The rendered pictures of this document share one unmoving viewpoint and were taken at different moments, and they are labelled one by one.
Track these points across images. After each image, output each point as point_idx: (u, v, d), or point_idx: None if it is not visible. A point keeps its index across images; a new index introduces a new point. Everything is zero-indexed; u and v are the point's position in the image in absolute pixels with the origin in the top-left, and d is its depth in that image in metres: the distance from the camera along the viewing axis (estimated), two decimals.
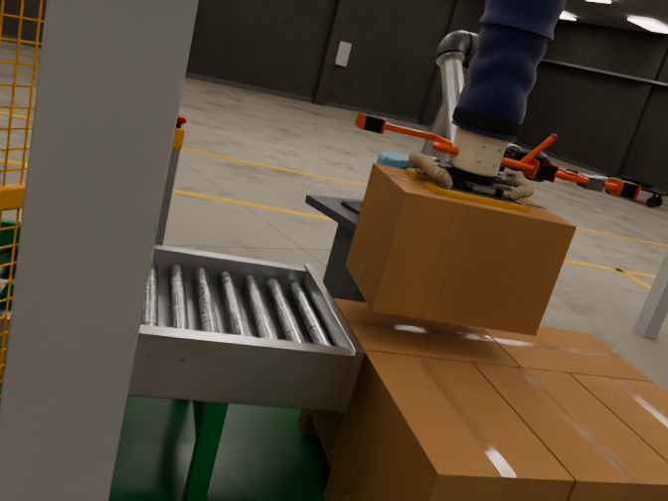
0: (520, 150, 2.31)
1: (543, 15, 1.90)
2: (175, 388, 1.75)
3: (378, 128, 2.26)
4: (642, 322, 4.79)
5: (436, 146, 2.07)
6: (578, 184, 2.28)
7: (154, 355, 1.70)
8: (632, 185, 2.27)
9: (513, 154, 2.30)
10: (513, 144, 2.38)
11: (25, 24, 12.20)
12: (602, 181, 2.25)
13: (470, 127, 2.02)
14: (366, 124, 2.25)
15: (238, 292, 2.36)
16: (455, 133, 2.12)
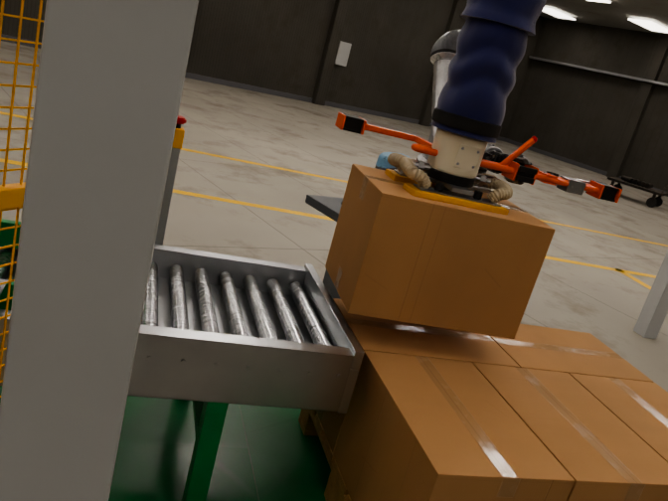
0: (501, 152, 2.30)
1: (524, 9, 1.88)
2: (175, 388, 1.75)
3: (358, 128, 2.25)
4: (642, 322, 4.79)
5: (416, 147, 2.06)
6: (558, 187, 2.27)
7: (154, 355, 1.70)
8: (613, 188, 2.26)
9: (493, 156, 2.28)
10: (494, 146, 2.37)
11: (25, 24, 12.20)
12: (583, 184, 2.24)
13: (449, 129, 2.01)
14: (346, 124, 2.23)
15: (238, 292, 2.36)
16: (435, 134, 2.10)
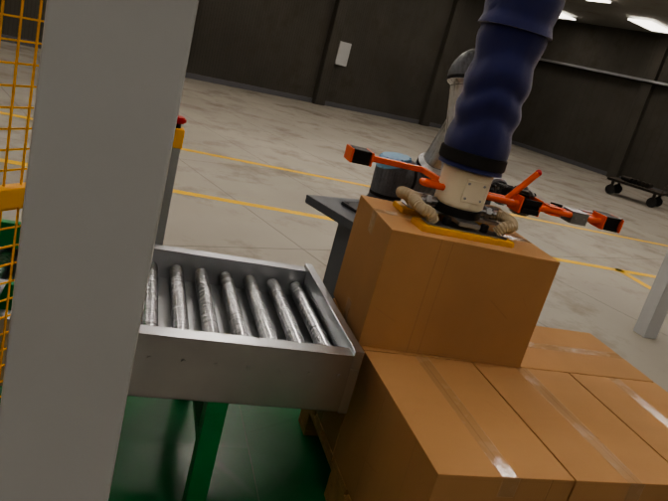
0: (505, 184, 2.35)
1: (542, 15, 1.90)
2: (175, 388, 1.75)
3: (366, 161, 2.29)
4: (642, 322, 4.79)
5: (423, 182, 2.10)
6: (562, 218, 2.32)
7: (154, 355, 1.70)
8: (615, 219, 2.31)
9: (498, 188, 2.33)
10: (499, 177, 2.42)
11: (25, 24, 12.20)
12: (585, 216, 2.29)
13: (456, 165, 2.05)
14: (355, 157, 2.28)
15: (238, 292, 2.36)
16: (442, 169, 2.15)
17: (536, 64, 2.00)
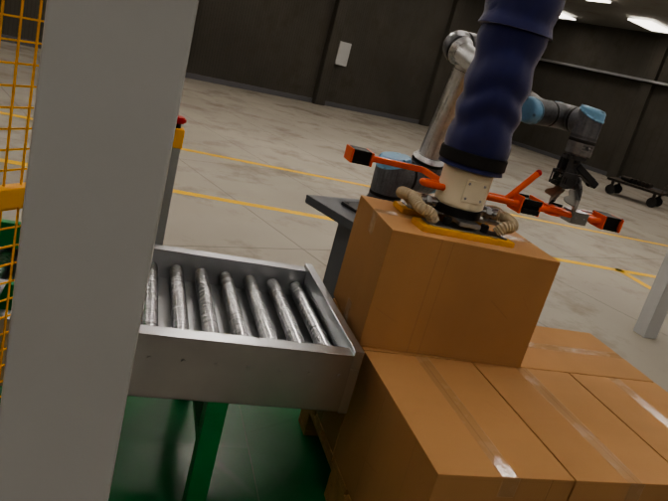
0: (571, 175, 2.22)
1: (542, 15, 1.90)
2: (175, 388, 1.75)
3: (366, 161, 2.29)
4: (642, 322, 4.79)
5: (423, 182, 2.10)
6: (562, 218, 2.32)
7: (154, 355, 1.70)
8: (615, 219, 2.32)
9: (559, 176, 2.24)
10: (583, 155, 2.20)
11: (25, 24, 12.20)
12: (585, 215, 2.29)
13: (456, 165, 2.05)
14: (355, 157, 2.27)
15: (238, 292, 2.36)
16: (442, 169, 2.15)
17: (536, 64, 2.00)
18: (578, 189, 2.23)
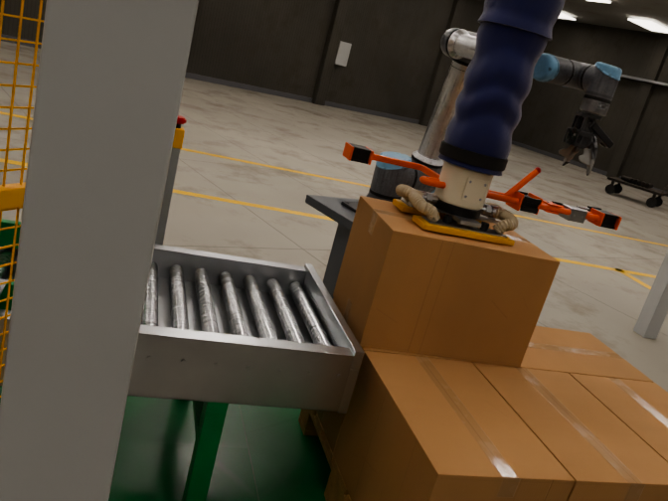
0: (585, 134, 2.18)
1: (542, 15, 1.90)
2: (175, 388, 1.75)
3: (365, 159, 2.28)
4: (642, 322, 4.79)
5: (423, 180, 2.10)
6: (560, 215, 2.33)
7: (154, 355, 1.70)
8: (613, 216, 2.33)
9: (574, 135, 2.19)
10: (598, 113, 2.16)
11: (25, 24, 12.20)
12: (584, 213, 2.30)
13: (456, 163, 2.05)
14: (354, 155, 2.27)
15: (238, 292, 2.36)
16: (442, 167, 2.15)
17: (536, 62, 2.00)
18: (592, 148, 2.19)
